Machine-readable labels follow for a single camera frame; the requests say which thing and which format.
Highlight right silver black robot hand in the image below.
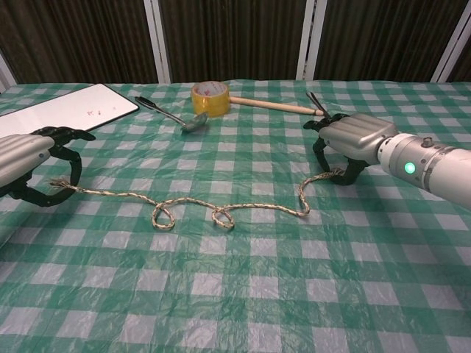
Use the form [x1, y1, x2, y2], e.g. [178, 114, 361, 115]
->
[303, 113, 400, 186]

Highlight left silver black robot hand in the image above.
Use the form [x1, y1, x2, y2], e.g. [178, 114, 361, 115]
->
[0, 126, 96, 207]

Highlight beige braided rope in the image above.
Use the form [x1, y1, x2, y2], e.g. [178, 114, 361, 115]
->
[49, 167, 347, 232]

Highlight wooden rolling pin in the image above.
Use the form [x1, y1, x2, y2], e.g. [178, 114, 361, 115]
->
[228, 96, 325, 118]

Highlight yellow packing tape roll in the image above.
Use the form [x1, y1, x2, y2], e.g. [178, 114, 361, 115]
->
[191, 81, 230, 118]

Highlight green white checkered tablecloth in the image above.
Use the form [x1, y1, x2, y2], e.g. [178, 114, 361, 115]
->
[0, 79, 471, 353]

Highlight white board with black frame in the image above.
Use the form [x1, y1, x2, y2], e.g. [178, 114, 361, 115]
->
[0, 83, 141, 138]

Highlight white frame post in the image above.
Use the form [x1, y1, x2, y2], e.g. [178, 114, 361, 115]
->
[296, 0, 327, 81]
[0, 49, 17, 93]
[143, 0, 173, 85]
[431, 0, 471, 83]

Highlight metal spoon with black handle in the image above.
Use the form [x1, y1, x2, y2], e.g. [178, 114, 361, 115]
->
[134, 96, 210, 135]

